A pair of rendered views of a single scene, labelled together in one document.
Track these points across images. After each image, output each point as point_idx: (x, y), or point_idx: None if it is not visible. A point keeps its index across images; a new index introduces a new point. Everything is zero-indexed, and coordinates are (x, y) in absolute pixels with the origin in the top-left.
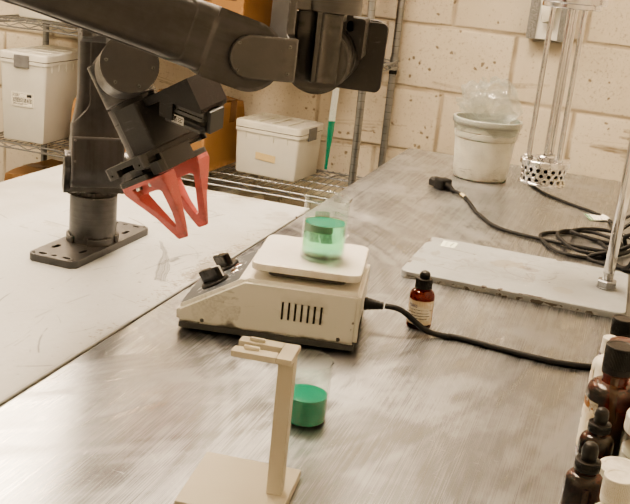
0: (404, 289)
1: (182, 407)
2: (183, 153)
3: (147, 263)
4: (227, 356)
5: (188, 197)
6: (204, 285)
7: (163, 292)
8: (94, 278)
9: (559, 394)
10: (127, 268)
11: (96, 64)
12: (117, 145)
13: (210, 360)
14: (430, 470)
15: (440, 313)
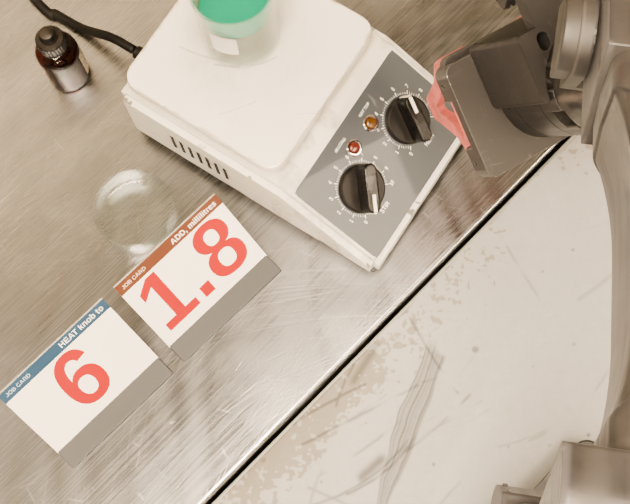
0: None
1: None
2: (498, 31)
3: (432, 453)
4: (426, 20)
5: (456, 124)
6: (428, 115)
7: (446, 289)
8: (553, 381)
9: None
10: (479, 428)
11: None
12: (518, 492)
13: (455, 13)
14: None
15: None
